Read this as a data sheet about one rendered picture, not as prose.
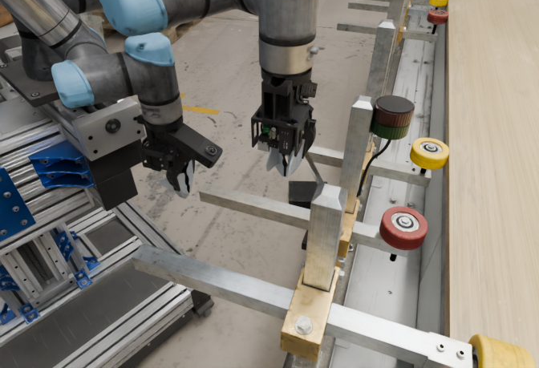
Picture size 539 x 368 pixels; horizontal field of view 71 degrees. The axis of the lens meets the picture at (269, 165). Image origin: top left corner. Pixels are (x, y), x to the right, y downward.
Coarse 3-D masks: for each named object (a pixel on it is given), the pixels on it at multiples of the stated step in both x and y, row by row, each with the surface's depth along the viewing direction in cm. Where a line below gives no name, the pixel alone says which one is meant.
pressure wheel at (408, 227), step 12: (384, 216) 69; (396, 216) 69; (408, 216) 69; (420, 216) 69; (384, 228) 68; (396, 228) 67; (408, 228) 67; (420, 228) 67; (384, 240) 69; (396, 240) 66; (408, 240) 65; (420, 240) 66
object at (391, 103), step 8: (384, 96) 61; (392, 96) 61; (384, 104) 59; (392, 104) 59; (400, 104) 59; (408, 104) 59; (392, 112) 58; (400, 112) 58; (376, 120) 61; (368, 136) 63; (360, 184) 72; (360, 192) 73
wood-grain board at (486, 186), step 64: (448, 0) 173; (512, 0) 173; (448, 64) 121; (512, 64) 120; (448, 128) 93; (512, 128) 92; (448, 192) 75; (512, 192) 75; (448, 256) 64; (512, 256) 63; (448, 320) 55; (512, 320) 54
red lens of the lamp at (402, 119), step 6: (378, 108) 59; (414, 108) 59; (378, 114) 59; (384, 114) 58; (390, 114) 58; (396, 114) 57; (402, 114) 57; (408, 114) 58; (378, 120) 60; (384, 120) 59; (390, 120) 58; (396, 120) 58; (402, 120) 58; (408, 120) 59; (396, 126) 59; (402, 126) 59
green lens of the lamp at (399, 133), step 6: (372, 120) 62; (372, 126) 62; (378, 126) 60; (384, 126) 59; (408, 126) 60; (378, 132) 61; (384, 132) 60; (390, 132) 60; (396, 132) 59; (402, 132) 60; (384, 138) 61; (390, 138) 60; (396, 138) 60; (402, 138) 61
